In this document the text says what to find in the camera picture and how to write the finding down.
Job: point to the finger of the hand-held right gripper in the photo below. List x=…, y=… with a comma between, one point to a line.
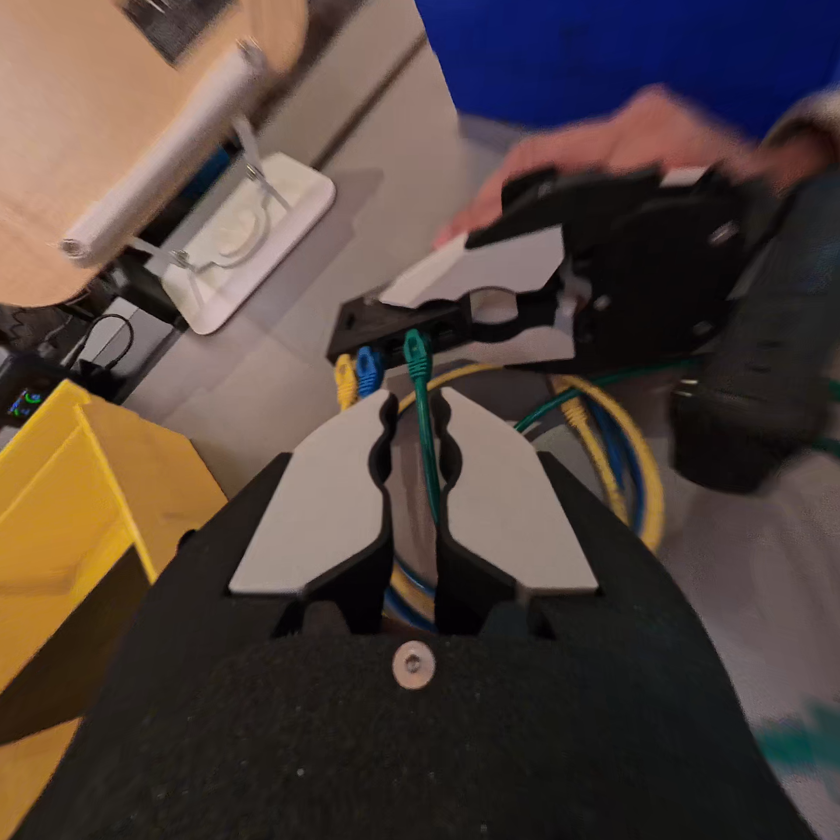
x=499, y=262
x=544, y=344

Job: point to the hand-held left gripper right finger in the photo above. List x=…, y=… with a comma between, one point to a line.
x=518, y=518

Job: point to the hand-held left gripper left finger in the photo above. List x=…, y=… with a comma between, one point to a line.
x=308, y=518

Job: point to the black ethernet port hub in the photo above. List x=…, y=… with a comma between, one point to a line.
x=367, y=321

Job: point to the blue plastic bin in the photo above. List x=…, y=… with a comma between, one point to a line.
x=590, y=52

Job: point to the person's right forearm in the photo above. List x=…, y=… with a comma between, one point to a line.
x=807, y=118

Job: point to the person's right hand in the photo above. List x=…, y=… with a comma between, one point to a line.
x=623, y=141

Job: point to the yellow plastic bin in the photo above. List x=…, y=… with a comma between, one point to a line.
x=65, y=525

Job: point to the black power station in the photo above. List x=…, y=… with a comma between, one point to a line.
x=26, y=394

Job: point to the wooden board tilting stand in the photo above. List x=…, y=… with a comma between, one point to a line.
x=65, y=164

